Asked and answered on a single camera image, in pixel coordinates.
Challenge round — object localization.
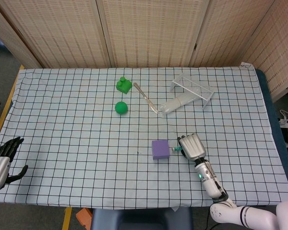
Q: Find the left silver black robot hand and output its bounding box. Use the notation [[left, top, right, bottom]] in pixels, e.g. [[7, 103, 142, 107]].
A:
[[0, 136, 29, 192]]

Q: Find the table with checkered white tablecloth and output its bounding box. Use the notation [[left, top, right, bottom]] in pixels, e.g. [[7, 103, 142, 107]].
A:
[[0, 62, 288, 208]]

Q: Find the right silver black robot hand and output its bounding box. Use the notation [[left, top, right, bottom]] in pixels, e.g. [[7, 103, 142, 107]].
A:
[[177, 133, 207, 166]]

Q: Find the dark blue padded table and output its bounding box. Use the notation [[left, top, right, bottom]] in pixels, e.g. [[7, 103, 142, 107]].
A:
[[254, 69, 288, 207]]

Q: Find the white cable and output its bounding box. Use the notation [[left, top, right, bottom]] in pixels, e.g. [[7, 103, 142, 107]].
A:
[[278, 109, 288, 127]]

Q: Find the slim table knife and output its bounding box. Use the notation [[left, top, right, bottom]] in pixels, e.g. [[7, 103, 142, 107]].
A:
[[133, 82, 161, 115]]

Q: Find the green ball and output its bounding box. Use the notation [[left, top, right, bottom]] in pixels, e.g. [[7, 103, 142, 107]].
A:
[[115, 101, 129, 115]]

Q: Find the purple foam cube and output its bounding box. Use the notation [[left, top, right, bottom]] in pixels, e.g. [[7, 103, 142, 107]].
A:
[[151, 139, 170, 161]]

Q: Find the white wire rack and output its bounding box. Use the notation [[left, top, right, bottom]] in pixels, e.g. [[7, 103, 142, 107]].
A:
[[169, 72, 215, 110]]

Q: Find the orange box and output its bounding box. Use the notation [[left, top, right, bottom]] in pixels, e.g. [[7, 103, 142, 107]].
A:
[[76, 207, 92, 228]]

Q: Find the green studded toy block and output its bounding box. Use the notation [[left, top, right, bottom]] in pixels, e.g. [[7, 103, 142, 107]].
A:
[[116, 76, 132, 94]]

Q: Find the dark blue seat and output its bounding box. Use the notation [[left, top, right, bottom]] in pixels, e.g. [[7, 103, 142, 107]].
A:
[[90, 207, 193, 230]]

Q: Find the woven folding screen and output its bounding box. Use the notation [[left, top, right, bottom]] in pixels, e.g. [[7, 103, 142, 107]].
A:
[[0, 0, 288, 103]]

